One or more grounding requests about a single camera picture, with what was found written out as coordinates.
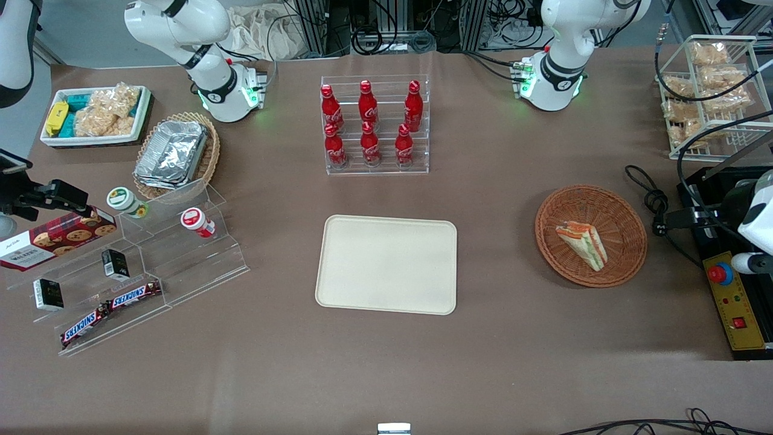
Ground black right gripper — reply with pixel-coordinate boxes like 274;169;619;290
0;179;92;222

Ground light wicker basket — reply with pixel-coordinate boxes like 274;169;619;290
132;111;222;201

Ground cream rectangular tray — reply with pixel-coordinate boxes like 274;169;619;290
314;214;458;316

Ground triangular sandwich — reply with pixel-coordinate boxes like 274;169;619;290
555;221;608;272

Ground brown round wicker basket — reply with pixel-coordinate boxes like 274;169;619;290
534;184;649;289

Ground red tartan Walkers cookie box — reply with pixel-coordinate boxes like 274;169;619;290
0;207;118;272

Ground green lid white jar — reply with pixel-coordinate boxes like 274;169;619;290
106;187;149;220

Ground yellow snack packet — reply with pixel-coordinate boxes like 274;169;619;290
45;101;69;137

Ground small black carton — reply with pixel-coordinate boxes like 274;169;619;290
33;278;65;312
101;248;130;282

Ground teal snack packet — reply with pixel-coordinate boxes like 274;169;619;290
62;93;92;138

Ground clear bag of rice crackers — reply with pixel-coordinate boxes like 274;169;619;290
74;83;141;138

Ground clear acrylic step shelf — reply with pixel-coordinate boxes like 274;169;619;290
117;178;251;306
5;224;171;358

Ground white rectangular snack bin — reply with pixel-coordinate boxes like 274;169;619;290
40;85;152;148

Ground stack of foil containers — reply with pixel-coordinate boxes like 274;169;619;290
133;120;210;190

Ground Snickers chocolate bar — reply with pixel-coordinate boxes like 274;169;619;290
60;304;111;350
105;279;164;311

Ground red lid white jar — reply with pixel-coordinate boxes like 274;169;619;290
180;207;216;239

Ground beige cloth bag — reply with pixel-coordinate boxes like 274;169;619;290
226;2;304;62

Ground red cola bottle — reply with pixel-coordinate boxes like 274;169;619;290
320;83;345;134
394;123;415;167
358;79;380;125
403;79;424;133
324;123;348;169
360;121;382;168

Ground clear acrylic bottle rack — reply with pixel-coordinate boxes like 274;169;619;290
319;75;430;176

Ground bagged fried snack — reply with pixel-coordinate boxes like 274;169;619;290
663;99;702;122
661;75;696;99
690;40;730;66
667;118;705;149
699;65;748;91
703;88;753;117

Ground black and yellow control box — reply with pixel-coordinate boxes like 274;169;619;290
676;164;773;362

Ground coiled black cables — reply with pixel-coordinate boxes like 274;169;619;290
349;27;437;56

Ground black cable with plug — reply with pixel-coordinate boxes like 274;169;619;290
624;164;705;270

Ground white wire rack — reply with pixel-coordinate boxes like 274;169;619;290
655;34;773;162

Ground black cable with metal connector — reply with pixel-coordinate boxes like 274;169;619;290
655;21;773;103

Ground thick black cable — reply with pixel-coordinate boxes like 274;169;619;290
676;111;773;183

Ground thin black cables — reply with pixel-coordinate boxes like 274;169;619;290
558;407;773;435

